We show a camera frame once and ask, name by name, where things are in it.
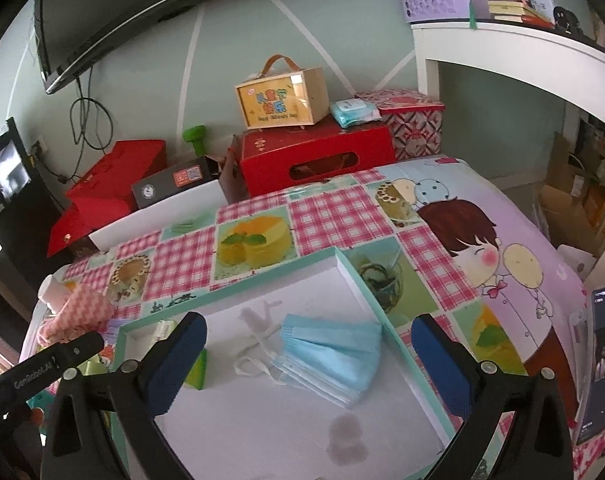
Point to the red patterned tin box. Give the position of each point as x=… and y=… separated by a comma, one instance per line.
x=412, y=125

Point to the pink checked cloth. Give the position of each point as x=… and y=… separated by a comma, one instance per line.
x=82, y=310

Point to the printed checked tablecloth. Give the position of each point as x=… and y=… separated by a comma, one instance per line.
x=332, y=215

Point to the small black screen device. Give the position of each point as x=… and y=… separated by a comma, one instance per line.
x=7, y=170

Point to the red gift box with window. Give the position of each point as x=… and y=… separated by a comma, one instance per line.
x=307, y=152

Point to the flat red box gold clasp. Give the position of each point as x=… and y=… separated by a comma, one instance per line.
x=92, y=220

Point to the white desk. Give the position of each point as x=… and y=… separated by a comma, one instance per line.
x=507, y=40

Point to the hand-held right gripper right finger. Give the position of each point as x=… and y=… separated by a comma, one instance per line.
x=441, y=365

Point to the black smartphone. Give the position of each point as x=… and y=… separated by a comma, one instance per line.
x=602, y=360

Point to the green packet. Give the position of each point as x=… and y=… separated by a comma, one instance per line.
x=200, y=372

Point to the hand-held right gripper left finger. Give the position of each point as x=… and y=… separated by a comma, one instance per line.
x=178, y=360

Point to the black flat screen television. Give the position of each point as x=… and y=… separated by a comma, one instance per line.
x=132, y=0

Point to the brown cardboard box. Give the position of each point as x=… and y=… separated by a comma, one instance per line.
x=562, y=210

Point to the stack of books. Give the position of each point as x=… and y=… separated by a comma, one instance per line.
x=517, y=12

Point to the green dumbbell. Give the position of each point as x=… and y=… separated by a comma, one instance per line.
x=195, y=137

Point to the white foam board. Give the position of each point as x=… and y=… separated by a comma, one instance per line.
x=152, y=215

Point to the stack of blue face masks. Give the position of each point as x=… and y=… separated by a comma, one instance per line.
x=327, y=355

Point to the white tray with teal rim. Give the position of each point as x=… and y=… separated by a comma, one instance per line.
x=282, y=435

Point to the red handbag shaped box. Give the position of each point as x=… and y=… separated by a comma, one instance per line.
x=117, y=170

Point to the pale blue wipes packet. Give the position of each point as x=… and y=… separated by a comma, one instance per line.
x=355, y=112

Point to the black box with label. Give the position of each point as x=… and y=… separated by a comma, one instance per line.
x=172, y=185

